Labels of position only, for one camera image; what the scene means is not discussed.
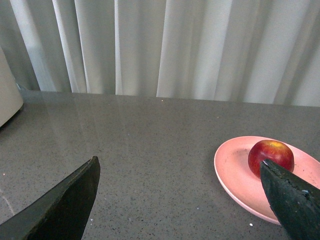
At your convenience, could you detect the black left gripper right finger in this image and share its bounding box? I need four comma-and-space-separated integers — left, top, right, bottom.
260, 159, 320, 240

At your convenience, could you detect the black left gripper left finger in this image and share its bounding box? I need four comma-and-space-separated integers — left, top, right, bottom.
0, 156, 101, 240

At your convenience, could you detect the pink plate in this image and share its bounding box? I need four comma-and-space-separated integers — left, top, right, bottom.
214, 136, 320, 225

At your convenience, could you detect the white rounded appliance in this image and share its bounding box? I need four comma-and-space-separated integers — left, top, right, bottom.
0, 48, 24, 127

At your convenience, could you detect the red apple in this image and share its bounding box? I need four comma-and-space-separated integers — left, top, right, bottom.
247, 139, 295, 178

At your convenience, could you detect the white curtain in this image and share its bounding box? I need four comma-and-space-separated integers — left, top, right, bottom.
0, 0, 320, 107

